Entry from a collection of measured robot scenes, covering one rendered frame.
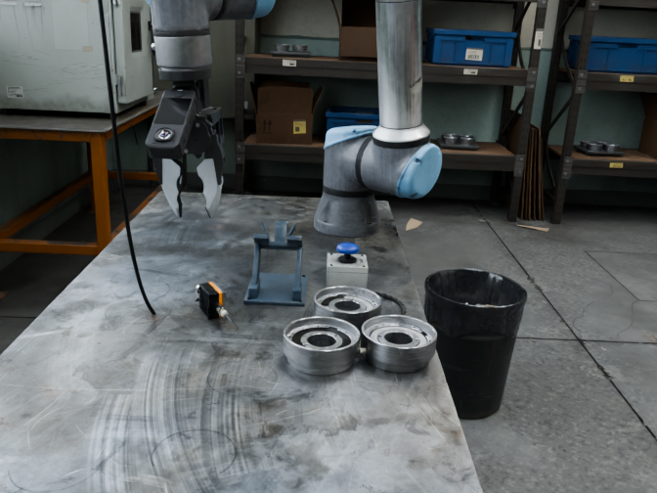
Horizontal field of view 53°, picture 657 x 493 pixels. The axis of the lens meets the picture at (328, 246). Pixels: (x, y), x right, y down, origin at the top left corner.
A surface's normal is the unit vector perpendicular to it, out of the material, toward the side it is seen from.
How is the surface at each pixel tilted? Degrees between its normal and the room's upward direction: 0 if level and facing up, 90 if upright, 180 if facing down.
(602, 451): 0
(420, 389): 0
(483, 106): 90
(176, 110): 34
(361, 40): 82
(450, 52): 90
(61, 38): 90
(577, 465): 0
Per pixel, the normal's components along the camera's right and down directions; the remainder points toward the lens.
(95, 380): 0.04, -0.94
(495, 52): 0.00, 0.33
